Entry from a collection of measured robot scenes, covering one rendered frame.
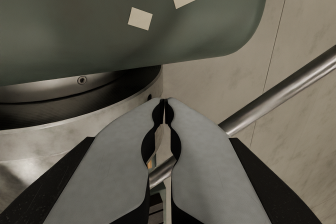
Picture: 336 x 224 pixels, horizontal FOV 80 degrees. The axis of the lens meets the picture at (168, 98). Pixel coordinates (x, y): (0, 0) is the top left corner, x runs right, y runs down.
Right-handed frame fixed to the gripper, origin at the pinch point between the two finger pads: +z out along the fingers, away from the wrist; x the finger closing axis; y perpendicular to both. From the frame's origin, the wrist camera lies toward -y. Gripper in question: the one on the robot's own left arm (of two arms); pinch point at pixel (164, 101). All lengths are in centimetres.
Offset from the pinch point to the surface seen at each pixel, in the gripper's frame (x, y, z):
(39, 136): -11.4, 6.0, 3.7
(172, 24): 0.5, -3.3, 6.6
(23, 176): -14.1, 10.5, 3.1
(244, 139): 91, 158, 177
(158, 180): -0.5, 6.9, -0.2
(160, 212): -3, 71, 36
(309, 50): 147, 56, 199
